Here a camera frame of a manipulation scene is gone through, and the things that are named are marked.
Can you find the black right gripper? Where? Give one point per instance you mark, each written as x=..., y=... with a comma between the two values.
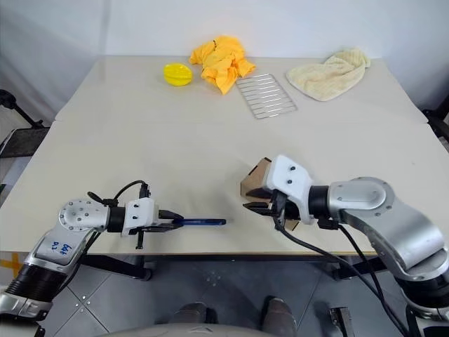
x=289, y=210

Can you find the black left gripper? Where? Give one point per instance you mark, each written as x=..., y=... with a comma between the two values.
x=159, y=229

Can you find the brown cardboard box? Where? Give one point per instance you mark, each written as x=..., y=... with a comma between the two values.
x=254, y=175

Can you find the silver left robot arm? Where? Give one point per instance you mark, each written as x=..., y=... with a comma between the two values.
x=80, y=215

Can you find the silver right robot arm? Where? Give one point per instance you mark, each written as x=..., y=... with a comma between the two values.
x=382, y=210

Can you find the dark rounded shape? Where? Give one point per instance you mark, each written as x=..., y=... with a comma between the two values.
x=193, y=312
x=279, y=312

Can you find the grey robot torso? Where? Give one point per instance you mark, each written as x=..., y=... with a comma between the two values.
x=196, y=330

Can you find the cream terry towel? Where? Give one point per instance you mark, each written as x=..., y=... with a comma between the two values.
x=324, y=79

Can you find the crumpled yellow cloth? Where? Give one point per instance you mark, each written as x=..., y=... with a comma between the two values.
x=222, y=59

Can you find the yellow star fruit toy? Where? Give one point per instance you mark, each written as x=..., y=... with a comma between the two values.
x=177, y=74

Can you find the black tripod stand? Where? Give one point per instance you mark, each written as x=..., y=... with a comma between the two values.
x=19, y=110

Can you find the black equipment stand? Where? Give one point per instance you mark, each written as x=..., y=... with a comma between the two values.
x=436, y=128

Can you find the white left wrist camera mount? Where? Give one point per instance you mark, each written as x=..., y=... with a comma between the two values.
x=140, y=212

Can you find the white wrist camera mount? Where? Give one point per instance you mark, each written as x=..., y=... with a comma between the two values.
x=287, y=182
x=140, y=212

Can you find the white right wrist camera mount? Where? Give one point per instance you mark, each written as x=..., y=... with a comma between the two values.
x=287, y=182

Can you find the metal floor bracket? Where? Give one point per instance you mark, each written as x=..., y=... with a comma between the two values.
x=339, y=321

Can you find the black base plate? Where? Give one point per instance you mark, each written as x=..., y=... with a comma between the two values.
x=22, y=142

